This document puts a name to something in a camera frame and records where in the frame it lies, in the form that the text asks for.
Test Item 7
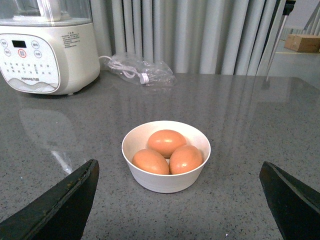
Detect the brown egg front right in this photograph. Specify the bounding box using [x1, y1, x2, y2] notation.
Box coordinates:
[169, 145, 203, 175]

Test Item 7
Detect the brown egg at back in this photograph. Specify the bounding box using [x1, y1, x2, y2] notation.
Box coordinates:
[147, 129, 187, 158]

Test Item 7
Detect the white round bowl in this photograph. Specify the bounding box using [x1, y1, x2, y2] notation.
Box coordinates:
[121, 120, 211, 194]

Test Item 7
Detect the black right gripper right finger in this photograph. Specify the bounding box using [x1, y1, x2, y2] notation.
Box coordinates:
[259, 161, 320, 240]

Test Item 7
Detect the white power cable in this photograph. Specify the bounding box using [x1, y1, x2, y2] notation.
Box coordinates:
[98, 55, 150, 86]

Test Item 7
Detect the cardboard box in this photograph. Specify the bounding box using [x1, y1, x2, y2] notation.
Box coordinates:
[284, 34, 320, 53]

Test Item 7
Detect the white soy milk maker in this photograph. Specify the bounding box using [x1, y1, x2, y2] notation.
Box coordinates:
[0, 0, 101, 95]

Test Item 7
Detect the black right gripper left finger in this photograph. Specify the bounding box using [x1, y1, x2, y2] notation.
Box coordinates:
[0, 159, 100, 240]

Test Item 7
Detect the clear plastic bag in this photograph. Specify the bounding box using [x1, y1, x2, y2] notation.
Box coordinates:
[103, 52, 177, 87]

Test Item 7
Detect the metal tripod stand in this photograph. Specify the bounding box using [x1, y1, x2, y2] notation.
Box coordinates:
[265, 0, 296, 81]

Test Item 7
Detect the brown egg front left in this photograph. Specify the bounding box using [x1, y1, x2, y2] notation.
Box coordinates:
[131, 149, 170, 175]

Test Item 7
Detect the brown egg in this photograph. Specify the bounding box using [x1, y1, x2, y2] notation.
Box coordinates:
[131, 149, 170, 175]
[169, 145, 203, 175]
[147, 129, 187, 158]

